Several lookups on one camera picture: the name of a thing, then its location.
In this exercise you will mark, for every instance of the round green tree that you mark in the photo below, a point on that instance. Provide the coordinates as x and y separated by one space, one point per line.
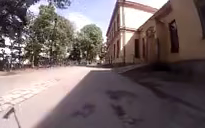
90 41

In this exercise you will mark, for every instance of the grey asphalt road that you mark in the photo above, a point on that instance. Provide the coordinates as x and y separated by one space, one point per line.
96 100

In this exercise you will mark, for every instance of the tall yellow building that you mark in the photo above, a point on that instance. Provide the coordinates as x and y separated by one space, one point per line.
131 21

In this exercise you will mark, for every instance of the broad green tree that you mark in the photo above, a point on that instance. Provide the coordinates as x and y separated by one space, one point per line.
48 36

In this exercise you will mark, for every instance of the raised pavement beside building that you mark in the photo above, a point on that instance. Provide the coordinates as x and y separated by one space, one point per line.
176 80

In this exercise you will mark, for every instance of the pale cobbled strip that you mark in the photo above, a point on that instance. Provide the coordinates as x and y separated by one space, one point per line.
16 95

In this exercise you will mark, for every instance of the long low yellow building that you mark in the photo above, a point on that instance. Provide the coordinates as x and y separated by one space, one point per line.
190 36

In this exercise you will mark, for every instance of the large dark tree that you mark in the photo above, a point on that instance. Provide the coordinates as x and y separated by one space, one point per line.
6 30

